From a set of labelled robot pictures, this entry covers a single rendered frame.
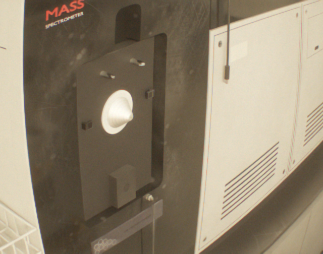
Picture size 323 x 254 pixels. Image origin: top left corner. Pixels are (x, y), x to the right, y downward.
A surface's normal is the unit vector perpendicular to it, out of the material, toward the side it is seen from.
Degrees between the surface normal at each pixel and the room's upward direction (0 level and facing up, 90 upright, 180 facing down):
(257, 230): 0
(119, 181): 90
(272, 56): 90
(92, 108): 90
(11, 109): 90
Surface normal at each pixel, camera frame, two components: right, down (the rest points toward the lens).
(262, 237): 0.03, -0.89
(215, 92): 0.79, 0.30
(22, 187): -0.61, 0.35
